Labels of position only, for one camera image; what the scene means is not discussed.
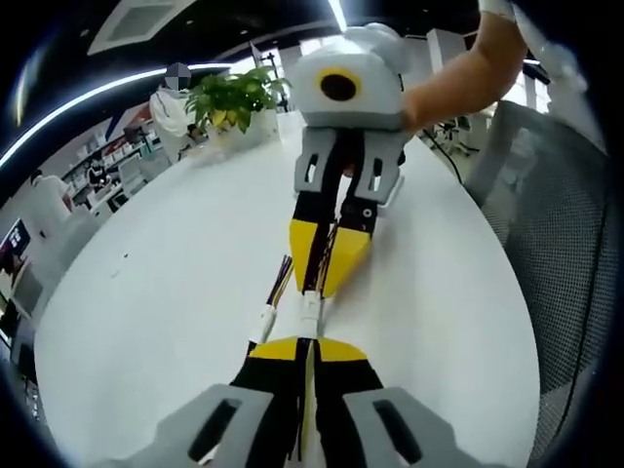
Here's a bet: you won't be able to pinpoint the white planter box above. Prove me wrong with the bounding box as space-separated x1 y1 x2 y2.
208 107 283 153

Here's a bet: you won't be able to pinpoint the straight ceiling light strip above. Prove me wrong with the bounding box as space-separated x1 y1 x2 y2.
325 0 350 31

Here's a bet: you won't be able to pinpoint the curved ceiling light strip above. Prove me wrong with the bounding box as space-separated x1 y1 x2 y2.
0 60 231 168

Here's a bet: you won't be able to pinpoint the loose white connector multicolour wires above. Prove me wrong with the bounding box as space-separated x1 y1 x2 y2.
248 253 296 346

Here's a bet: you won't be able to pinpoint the green potted plant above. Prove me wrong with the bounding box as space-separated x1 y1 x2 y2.
183 65 293 136

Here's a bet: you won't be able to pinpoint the computer monitor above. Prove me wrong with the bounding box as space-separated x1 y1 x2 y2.
0 217 33 260

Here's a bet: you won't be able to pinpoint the JST connector socket yellow-black cable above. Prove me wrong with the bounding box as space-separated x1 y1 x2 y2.
290 311 327 462

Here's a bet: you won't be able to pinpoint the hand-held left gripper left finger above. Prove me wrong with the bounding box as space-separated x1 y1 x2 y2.
104 334 312 468

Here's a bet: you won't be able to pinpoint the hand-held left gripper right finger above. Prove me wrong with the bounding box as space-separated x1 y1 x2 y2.
311 334 488 468

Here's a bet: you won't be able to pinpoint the ceiling air vent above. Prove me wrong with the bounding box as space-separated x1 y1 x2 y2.
87 0 190 56

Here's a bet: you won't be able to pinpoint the grey mesh office chair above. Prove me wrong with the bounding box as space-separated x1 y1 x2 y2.
461 99 616 425

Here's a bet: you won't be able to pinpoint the background office chair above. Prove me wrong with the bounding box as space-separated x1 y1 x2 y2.
438 115 485 158

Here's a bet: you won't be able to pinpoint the white cabinet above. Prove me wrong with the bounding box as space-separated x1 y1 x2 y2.
426 26 482 75

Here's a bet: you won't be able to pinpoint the person's white shirt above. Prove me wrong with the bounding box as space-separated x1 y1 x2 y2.
477 0 592 95

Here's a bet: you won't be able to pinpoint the black cable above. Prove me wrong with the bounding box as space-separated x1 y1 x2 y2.
422 130 465 184

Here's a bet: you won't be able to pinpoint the JST connector plug multicolour cable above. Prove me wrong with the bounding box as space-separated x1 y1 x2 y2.
301 218 345 316

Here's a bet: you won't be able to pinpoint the black stand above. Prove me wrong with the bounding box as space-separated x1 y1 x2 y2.
261 50 291 116

